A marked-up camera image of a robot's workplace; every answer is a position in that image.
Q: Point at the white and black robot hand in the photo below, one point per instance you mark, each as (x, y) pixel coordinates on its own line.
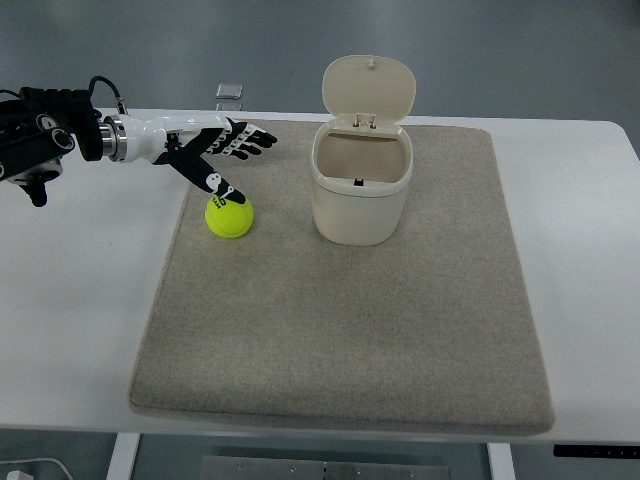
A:
(184, 142)

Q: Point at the yellow tennis ball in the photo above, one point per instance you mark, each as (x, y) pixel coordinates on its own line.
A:
(229, 219)

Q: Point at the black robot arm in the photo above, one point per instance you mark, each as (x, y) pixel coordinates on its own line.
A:
(40, 126)

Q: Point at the small clear square floor plate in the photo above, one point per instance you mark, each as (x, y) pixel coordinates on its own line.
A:
(229, 91)

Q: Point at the cream plastic bin with lid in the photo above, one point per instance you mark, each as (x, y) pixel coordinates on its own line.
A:
(362, 159)

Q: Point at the beige felt mat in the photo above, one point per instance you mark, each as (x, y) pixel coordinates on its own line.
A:
(430, 330)

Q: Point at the white table leg left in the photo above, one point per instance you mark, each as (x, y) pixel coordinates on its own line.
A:
(123, 456)

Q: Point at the white table leg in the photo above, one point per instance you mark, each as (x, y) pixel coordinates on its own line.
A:
(123, 456)
(501, 461)

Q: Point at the white table leg right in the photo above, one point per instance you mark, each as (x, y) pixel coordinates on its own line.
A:
(501, 461)

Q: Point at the black desk control panel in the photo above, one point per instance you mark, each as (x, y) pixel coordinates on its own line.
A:
(596, 451)

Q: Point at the grey metal base plate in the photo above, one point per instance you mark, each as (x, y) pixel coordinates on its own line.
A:
(228, 467)

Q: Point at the white power adapter with cable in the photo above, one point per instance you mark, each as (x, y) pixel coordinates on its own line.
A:
(24, 468)

